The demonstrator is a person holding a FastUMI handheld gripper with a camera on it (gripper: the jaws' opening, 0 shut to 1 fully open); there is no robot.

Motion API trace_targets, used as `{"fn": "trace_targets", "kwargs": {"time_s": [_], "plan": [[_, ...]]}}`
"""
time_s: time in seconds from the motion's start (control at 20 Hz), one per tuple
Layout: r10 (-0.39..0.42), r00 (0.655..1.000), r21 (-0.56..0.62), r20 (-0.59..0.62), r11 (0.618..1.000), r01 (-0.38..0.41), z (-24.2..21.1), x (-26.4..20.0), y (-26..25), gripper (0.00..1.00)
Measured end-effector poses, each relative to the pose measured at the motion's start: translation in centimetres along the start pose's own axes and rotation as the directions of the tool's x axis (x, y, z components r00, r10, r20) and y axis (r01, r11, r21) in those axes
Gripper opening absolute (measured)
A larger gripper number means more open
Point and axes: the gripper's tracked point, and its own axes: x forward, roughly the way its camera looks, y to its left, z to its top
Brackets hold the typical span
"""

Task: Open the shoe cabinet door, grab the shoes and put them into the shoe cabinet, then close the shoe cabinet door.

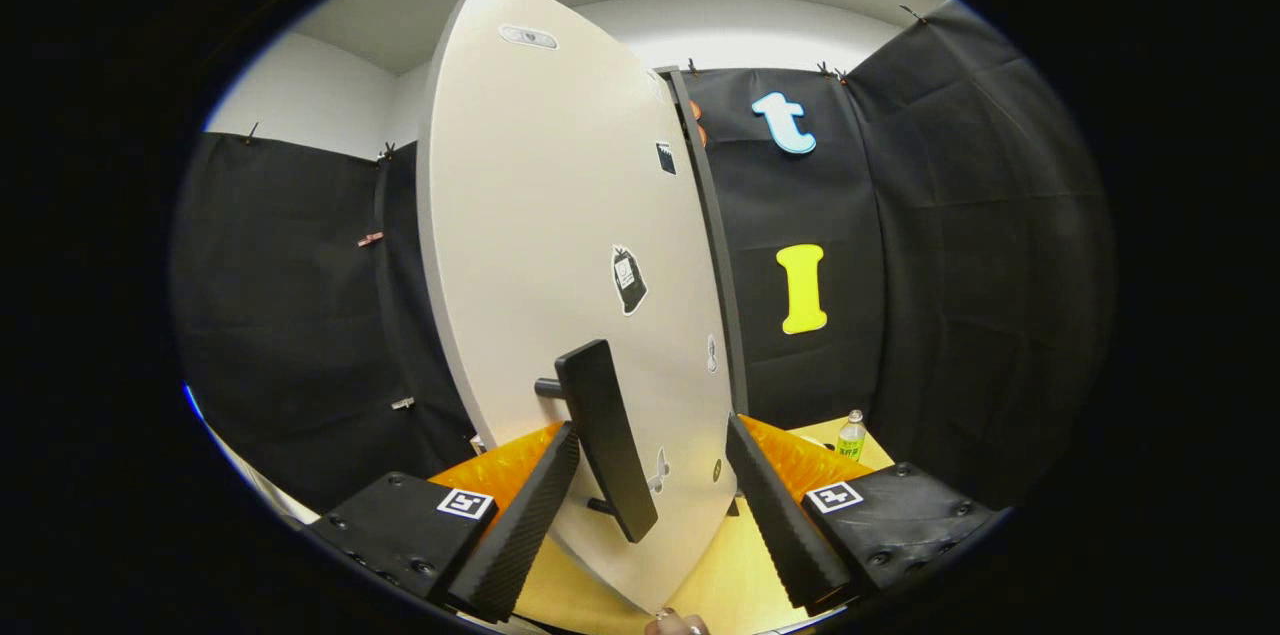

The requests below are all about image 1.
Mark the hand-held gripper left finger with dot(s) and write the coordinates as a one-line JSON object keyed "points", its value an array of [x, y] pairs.
{"points": [[520, 535]]}

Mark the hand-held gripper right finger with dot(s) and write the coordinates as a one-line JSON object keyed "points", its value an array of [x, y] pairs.
{"points": [[780, 525]]}

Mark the grey shoe cabinet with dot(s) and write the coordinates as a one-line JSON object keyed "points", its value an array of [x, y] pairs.
{"points": [[715, 245]]}

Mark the beige shoe cabinet door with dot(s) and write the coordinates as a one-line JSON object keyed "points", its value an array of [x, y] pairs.
{"points": [[540, 215]]}

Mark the clear bottle with green label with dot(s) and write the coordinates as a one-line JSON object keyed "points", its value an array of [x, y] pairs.
{"points": [[851, 437]]}

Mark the white clip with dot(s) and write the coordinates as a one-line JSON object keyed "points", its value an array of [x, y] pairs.
{"points": [[403, 403]]}

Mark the black backdrop cloth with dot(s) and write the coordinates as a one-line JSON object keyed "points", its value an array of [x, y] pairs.
{"points": [[950, 265]]}

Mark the reddish clip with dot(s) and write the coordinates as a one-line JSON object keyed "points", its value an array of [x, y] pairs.
{"points": [[370, 239]]}

